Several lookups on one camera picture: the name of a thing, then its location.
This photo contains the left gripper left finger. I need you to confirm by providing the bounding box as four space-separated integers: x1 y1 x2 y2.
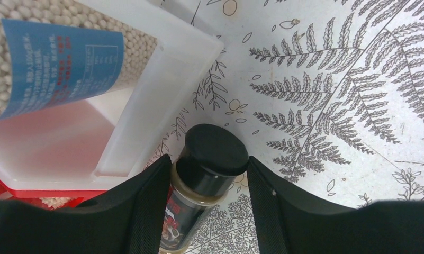
0 155 172 253

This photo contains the right clear plastic bin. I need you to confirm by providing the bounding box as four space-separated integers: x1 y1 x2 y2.
0 1 223 188

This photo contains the floral table mat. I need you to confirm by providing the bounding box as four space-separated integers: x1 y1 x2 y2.
143 0 424 254

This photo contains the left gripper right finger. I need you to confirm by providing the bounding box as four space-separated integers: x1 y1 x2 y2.
247 157 424 253

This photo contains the small dark spice bottle front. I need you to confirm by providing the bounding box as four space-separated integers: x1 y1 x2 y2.
159 123 249 253

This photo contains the red plastic bin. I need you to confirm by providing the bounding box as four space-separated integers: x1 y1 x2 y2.
0 169 110 210

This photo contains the blue-label shaker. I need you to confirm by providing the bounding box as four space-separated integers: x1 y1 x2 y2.
0 1 157 120

